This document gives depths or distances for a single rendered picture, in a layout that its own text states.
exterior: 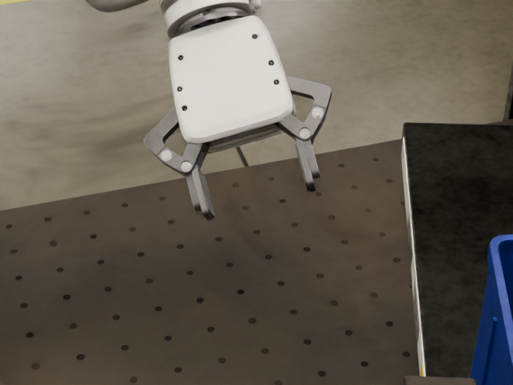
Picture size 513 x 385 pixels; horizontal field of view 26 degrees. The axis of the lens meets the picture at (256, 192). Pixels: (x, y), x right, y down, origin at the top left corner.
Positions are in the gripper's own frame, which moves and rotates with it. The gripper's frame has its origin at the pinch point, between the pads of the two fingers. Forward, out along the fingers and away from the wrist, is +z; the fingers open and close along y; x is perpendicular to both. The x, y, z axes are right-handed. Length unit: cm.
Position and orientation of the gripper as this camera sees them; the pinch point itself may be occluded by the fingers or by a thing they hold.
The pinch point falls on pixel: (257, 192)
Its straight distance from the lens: 95.9
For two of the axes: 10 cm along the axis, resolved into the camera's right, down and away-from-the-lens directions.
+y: -9.6, 2.7, 0.6
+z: 2.5, 9.4, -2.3
